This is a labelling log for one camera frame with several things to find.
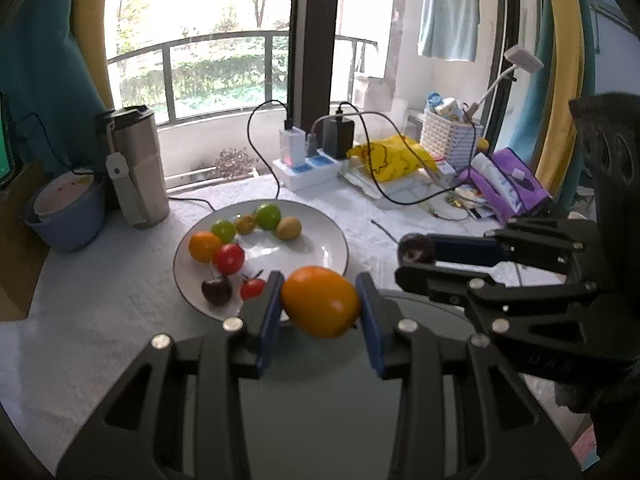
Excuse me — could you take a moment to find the dark window post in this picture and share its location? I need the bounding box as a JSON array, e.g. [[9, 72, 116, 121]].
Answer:
[[287, 0, 341, 126]]

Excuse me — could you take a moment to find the black charger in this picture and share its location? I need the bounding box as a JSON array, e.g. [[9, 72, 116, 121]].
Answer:
[[321, 116, 356, 159]]

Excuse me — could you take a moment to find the yellow printed bag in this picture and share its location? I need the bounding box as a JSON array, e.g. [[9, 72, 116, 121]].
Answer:
[[347, 135, 437, 183]]

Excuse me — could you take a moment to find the long black cable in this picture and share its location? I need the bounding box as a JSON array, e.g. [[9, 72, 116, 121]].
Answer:
[[310, 102, 481, 206]]

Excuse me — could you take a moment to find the balcony railing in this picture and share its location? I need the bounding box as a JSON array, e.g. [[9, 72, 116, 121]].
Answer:
[[107, 30, 378, 126]]

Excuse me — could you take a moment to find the small orange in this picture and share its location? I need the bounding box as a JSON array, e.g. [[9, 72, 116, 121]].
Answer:
[[188, 231, 223, 264]]

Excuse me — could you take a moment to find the stainless steel tumbler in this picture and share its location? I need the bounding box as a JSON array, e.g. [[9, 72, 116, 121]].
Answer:
[[96, 105, 171, 229]]

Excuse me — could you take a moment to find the dark plum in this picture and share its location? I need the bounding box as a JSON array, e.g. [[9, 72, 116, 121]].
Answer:
[[398, 233, 437, 267], [201, 276, 233, 307]]

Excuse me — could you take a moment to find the yellow curtain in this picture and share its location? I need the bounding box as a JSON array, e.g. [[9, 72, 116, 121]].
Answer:
[[75, 0, 131, 111]]

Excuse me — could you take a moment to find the white woven basket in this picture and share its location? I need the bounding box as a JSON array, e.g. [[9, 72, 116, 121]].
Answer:
[[420, 109, 485, 163]]

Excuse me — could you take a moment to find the white gooseneck lamp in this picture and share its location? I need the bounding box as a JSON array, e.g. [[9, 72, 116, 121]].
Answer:
[[465, 45, 544, 123]]

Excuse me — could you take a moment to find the small green lime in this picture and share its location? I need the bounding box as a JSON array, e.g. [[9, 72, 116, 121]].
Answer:
[[211, 219, 237, 243]]

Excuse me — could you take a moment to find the white power strip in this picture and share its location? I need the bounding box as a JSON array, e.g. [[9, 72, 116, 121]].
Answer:
[[272, 152, 351, 192]]

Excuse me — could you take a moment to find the purple pouch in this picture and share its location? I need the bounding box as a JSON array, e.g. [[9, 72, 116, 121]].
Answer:
[[460, 147, 553, 223]]

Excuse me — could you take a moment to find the black charger cable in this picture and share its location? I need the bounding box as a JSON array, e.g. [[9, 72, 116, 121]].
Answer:
[[247, 100, 293, 201]]

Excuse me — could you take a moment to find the large green lime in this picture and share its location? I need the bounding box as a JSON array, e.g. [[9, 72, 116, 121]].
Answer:
[[255, 203, 282, 231]]

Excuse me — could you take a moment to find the pale blue towel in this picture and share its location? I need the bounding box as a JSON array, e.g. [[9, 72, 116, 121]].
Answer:
[[417, 0, 481, 62]]

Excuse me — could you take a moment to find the small pale bowl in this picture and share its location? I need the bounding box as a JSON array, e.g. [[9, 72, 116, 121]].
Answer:
[[34, 172, 96, 221]]

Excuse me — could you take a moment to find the white plate with dark rim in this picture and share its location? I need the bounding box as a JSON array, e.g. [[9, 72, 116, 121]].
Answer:
[[173, 199, 349, 323]]

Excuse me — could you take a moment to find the large red tomato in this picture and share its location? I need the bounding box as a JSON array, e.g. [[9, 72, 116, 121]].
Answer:
[[214, 243, 246, 275]]

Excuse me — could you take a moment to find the teal curtain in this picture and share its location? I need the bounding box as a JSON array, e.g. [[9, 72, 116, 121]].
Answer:
[[0, 0, 113, 176]]

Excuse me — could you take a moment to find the small printed carton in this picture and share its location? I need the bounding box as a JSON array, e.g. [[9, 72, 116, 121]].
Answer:
[[434, 97, 468, 121]]

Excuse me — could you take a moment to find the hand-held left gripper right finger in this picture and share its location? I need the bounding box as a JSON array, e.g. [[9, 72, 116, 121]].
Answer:
[[354, 272, 583, 480]]

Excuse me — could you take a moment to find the white charger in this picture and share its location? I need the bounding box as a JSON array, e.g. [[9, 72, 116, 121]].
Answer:
[[278, 127, 306, 167]]

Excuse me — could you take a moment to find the white tube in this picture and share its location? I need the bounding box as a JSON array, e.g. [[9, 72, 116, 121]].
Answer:
[[470, 152, 523, 211]]

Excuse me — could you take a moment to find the blue bowl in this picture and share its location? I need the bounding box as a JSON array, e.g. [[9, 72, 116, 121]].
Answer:
[[23, 171, 107, 253]]

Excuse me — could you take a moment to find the large orange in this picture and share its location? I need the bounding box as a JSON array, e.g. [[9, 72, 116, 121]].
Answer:
[[280, 266, 362, 339]]

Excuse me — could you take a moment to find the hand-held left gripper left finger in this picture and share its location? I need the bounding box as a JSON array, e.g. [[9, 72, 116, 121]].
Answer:
[[55, 270, 286, 480]]

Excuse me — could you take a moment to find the white packet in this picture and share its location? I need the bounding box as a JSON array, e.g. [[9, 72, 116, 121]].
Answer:
[[340, 160, 461, 201]]

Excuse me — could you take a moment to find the small red tomato with stem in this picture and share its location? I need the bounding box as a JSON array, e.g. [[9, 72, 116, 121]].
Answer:
[[240, 270, 266, 301]]

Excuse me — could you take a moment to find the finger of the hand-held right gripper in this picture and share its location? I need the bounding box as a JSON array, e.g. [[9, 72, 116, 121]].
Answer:
[[395, 265, 631, 381], [431, 217, 598, 273]]

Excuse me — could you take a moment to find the phone with green screen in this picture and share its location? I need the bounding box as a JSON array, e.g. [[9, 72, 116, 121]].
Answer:
[[0, 91, 16, 186]]

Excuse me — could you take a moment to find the white textured tablecloth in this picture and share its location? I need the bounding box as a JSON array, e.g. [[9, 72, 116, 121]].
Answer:
[[0, 175, 601, 480]]

